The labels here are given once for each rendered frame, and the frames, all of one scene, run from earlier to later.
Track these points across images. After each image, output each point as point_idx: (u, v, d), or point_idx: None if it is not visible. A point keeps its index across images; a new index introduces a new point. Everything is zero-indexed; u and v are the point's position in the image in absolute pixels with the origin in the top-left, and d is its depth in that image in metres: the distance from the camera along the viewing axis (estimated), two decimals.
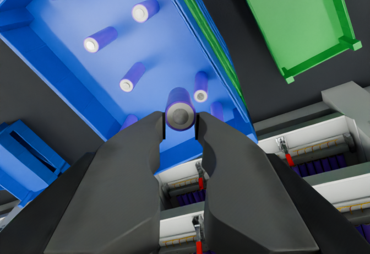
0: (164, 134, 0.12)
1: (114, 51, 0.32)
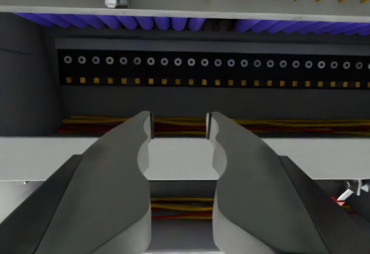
0: (153, 133, 0.12)
1: None
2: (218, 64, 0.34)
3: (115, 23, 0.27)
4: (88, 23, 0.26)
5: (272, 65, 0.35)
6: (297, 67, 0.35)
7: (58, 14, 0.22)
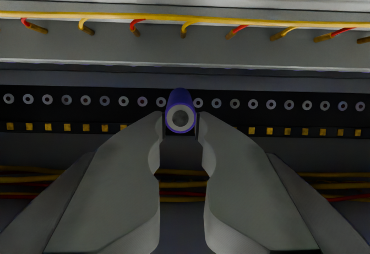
0: (164, 134, 0.12)
1: None
2: None
3: None
4: None
5: (255, 107, 0.25)
6: (290, 109, 0.25)
7: None
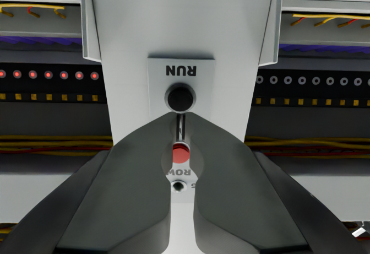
0: (178, 135, 0.12)
1: None
2: None
3: (333, 48, 0.26)
4: (310, 48, 0.26)
5: None
6: None
7: None
